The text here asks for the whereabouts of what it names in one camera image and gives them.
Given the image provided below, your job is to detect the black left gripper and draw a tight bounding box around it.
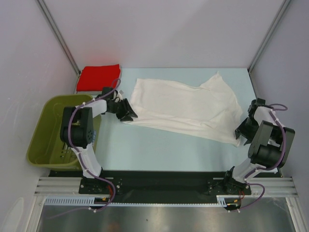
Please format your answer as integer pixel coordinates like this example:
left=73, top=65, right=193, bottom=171
left=108, top=98, right=137, bottom=121

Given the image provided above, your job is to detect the white t shirt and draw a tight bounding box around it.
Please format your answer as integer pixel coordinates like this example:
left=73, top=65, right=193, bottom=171
left=129, top=73, right=243, bottom=147

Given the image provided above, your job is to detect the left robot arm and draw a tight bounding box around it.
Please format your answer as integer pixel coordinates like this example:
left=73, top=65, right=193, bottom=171
left=60, top=87, right=138, bottom=193

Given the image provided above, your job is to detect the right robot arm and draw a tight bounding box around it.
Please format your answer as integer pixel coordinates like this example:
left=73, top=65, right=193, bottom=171
left=222, top=98, right=295, bottom=194

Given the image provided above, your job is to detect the folded red t shirt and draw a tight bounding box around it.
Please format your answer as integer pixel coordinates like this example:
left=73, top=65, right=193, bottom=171
left=76, top=63, right=122, bottom=92

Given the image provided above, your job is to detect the olive green plastic bin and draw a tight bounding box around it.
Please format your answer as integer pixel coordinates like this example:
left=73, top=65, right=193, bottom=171
left=27, top=94, right=93, bottom=171

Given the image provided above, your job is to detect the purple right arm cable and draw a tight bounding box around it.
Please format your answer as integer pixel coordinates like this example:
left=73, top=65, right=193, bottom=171
left=238, top=103, right=288, bottom=213

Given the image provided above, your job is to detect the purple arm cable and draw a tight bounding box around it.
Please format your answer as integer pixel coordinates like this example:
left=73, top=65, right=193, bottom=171
left=47, top=78, right=121, bottom=219
left=238, top=103, right=288, bottom=213

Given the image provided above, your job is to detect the aluminium front rail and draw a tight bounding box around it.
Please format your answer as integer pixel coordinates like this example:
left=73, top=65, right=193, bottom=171
left=35, top=177, right=298, bottom=198

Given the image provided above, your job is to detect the white slotted cable duct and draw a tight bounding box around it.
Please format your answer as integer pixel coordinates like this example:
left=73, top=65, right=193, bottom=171
left=44, top=196, right=240, bottom=207

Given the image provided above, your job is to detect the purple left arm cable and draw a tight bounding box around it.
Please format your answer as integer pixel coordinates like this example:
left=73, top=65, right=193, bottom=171
left=47, top=78, right=121, bottom=219

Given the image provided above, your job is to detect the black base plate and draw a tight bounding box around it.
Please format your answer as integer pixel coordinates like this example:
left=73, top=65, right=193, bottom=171
left=49, top=171, right=252, bottom=204

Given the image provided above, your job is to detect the aluminium frame post left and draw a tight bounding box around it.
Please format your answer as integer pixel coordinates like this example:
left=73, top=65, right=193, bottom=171
left=35, top=0, right=81, bottom=76

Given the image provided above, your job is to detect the aluminium frame post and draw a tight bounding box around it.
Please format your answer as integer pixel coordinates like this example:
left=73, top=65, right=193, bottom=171
left=247, top=0, right=293, bottom=75
left=35, top=0, right=81, bottom=76

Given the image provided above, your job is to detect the aluminium frame post right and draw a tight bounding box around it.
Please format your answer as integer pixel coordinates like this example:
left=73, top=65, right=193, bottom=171
left=247, top=0, right=293, bottom=75

